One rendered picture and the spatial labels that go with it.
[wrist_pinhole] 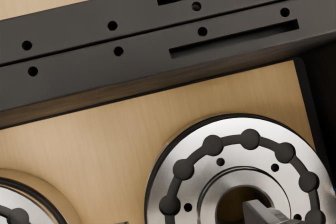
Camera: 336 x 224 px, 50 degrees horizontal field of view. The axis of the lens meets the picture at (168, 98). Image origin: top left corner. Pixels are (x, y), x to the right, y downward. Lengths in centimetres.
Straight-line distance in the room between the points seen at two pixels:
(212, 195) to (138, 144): 6
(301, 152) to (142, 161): 9
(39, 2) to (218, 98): 12
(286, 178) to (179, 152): 6
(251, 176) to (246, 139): 2
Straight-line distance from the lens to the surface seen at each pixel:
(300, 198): 21
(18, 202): 21
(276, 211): 17
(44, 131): 23
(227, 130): 19
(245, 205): 17
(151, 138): 22
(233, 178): 19
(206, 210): 19
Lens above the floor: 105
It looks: 87 degrees down
